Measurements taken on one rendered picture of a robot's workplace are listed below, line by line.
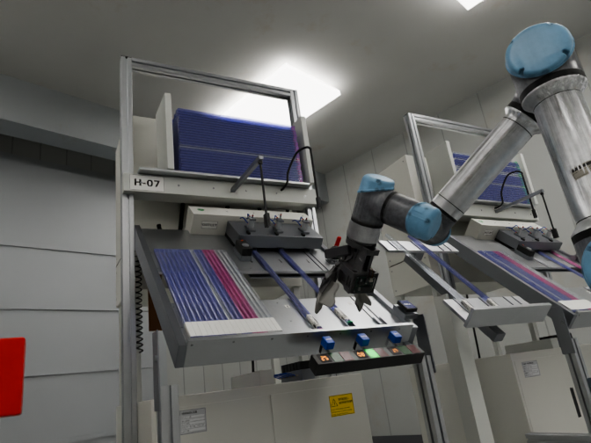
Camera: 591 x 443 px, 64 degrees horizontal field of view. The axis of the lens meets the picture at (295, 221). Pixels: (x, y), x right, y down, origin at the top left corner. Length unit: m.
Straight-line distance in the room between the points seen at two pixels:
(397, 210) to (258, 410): 0.78
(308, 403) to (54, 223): 2.91
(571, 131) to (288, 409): 1.08
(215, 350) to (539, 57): 0.90
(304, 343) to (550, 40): 0.85
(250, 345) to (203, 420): 0.35
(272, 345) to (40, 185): 3.18
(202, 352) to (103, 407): 2.83
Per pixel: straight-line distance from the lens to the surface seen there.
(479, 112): 4.61
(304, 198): 1.97
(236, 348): 1.17
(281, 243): 1.72
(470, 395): 1.70
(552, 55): 1.02
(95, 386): 3.93
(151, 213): 1.90
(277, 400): 1.54
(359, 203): 1.07
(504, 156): 1.15
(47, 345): 3.84
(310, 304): 1.42
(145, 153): 2.00
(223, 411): 1.48
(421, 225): 1.00
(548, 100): 1.01
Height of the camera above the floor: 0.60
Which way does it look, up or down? 19 degrees up
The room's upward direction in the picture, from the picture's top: 8 degrees counter-clockwise
